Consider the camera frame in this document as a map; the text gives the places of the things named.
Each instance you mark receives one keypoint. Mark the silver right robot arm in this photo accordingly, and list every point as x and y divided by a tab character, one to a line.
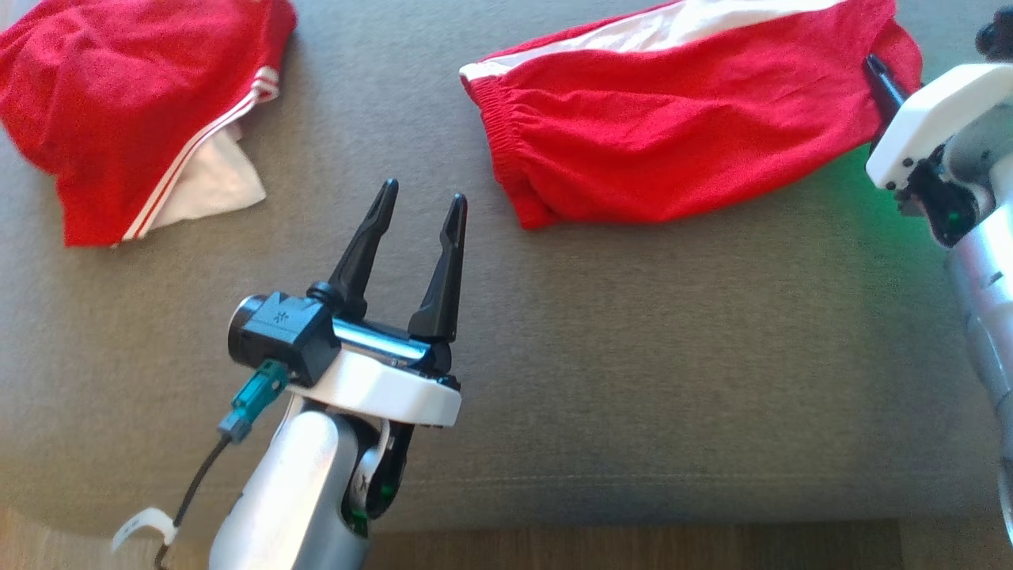
989	317

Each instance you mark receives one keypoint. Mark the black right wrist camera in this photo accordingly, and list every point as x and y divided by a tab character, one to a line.
999	39

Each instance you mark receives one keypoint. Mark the grey sofa seat cushion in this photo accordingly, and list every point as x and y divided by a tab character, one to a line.
633	356

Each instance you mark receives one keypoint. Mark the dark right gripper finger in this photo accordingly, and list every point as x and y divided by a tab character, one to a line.
886	83

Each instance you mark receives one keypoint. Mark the red shorts white side panel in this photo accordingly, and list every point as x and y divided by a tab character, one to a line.
673	119

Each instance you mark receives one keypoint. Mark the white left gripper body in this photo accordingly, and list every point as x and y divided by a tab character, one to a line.
380	392

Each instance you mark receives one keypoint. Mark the red garment white stripes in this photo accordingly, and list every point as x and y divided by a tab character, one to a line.
119	103

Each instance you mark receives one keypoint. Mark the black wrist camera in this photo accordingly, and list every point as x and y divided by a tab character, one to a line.
999	39
285	332

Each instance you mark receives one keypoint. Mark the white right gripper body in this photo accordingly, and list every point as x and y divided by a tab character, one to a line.
926	111

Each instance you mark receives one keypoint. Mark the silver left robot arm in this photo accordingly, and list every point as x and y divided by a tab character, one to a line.
293	491

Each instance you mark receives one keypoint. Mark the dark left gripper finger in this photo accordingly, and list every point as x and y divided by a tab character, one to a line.
443	293
360	261

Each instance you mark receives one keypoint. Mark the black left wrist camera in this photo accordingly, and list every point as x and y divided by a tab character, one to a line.
285	332

